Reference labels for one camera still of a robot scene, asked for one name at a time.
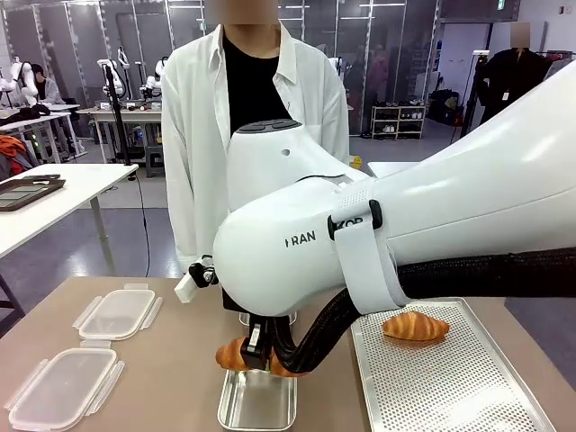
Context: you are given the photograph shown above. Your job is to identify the white background work table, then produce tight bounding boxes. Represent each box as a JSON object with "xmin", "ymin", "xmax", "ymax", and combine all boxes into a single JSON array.
[{"xmin": 87, "ymin": 101, "xmax": 164, "ymax": 164}]

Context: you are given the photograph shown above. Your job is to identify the seated person in white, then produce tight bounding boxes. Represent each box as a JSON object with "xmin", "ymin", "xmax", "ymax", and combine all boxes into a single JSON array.
[{"xmin": 27, "ymin": 62, "xmax": 60, "ymax": 107}]

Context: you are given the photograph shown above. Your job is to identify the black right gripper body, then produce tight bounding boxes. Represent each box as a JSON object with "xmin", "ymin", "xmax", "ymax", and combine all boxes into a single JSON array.
[{"xmin": 221, "ymin": 287, "xmax": 294, "ymax": 327}]

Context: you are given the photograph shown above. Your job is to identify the golden brown croissant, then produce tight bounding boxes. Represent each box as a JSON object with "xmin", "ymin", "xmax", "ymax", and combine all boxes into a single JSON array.
[
  {"xmin": 381, "ymin": 310, "xmax": 451, "ymax": 346},
  {"xmin": 214, "ymin": 337, "xmax": 308, "ymax": 378}
]

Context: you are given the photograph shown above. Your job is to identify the black tripod stand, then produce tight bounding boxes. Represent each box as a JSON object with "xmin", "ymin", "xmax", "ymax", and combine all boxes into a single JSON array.
[{"xmin": 101, "ymin": 61, "xmax": 133, "ymax": 167}]

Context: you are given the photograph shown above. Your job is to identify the white shoe rack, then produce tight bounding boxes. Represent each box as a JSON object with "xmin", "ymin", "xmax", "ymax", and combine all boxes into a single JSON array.
[{"xmin": 370, "ymin": 103, "xmax": 428, "ymax": 141}]

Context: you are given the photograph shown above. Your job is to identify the black hanging cable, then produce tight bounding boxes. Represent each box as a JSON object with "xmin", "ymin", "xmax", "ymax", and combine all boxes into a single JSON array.
[{"xmin": 132, "ymin": 174, "xmax": 151, "ymax": 275}]

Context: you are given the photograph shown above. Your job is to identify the grey step stool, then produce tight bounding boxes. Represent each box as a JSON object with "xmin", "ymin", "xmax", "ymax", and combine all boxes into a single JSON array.
[{"xmin": 143, "ymin": 142, "xmax": 167, "ymax": 179}]

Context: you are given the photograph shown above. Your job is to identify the person in white shirt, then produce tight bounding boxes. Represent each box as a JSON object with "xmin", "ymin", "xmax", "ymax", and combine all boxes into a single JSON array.
[{"xmin": 159, "ymin": 21, "xmax": 353, "ymax": 276}]

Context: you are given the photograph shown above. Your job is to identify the steel rectangular container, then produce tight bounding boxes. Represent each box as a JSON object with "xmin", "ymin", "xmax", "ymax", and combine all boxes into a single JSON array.
[{"xmin": 216, "ymin": 367, "xmax": 299, "ymax": 431}]

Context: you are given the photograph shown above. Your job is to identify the clear plastic clip lid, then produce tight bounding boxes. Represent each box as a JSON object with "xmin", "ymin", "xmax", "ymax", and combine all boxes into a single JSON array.
[
  {"xmin": 73, "ymin": 283, "xmax": 164, "ymax": 348},
  {"xmin": 3, "ymin": 341, "xmax": 127, "ymax": 432}
]

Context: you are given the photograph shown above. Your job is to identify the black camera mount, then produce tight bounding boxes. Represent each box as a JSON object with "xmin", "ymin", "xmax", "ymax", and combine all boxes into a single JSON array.
[{"xmin": 187, "ymin": 254, "xmax": 221, "ymax": 288}]

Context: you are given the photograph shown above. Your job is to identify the perforated metal baking tray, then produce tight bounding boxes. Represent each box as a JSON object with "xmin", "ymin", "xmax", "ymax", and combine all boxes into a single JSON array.
[{"xmin": 349, "ymin": 296, "xmax": 557, "ymax": 432}]

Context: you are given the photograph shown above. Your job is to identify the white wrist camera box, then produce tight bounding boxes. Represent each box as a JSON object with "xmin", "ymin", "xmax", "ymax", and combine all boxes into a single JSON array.
[{"xmin": 174, "ymin": 273, "xmax": 200, "ymax": 304}]

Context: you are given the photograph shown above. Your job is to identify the white velcro strap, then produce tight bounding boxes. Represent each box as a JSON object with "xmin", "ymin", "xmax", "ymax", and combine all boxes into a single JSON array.
[{"xmin": 328, "ymin": 188, "xmax": 407, "ymax": 316}]

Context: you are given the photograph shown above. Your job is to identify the white side table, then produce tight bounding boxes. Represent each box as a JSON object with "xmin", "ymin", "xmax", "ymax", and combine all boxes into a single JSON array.
[{"xmin": 0, "ymin": 161, "xmax": 140, "ymax": 307}]

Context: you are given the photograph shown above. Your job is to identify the brown plastic tray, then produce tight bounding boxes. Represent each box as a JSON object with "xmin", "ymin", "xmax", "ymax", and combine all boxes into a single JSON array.
[{"xmin": 0, "ymin": 174, "xmax": 68, "ymax": 212}]

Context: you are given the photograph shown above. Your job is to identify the black braided cable sleeve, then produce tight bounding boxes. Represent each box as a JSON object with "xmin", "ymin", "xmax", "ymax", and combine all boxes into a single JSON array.
[{"xmin": 272, "ymin": 245, "xmax": 576, "ymax": 375}]

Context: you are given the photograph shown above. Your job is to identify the orange jacket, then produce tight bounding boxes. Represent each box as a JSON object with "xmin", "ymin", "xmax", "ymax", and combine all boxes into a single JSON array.
[{"xmin": 0, "ymin": 134, "xmax": 29, "ymax": 170}]

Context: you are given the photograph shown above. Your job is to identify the person in black clothes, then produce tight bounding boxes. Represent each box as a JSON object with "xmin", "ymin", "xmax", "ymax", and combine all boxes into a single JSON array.
[{"xmin": 474, "ymin": 21, "xmax": 554, "ymax": 128}]

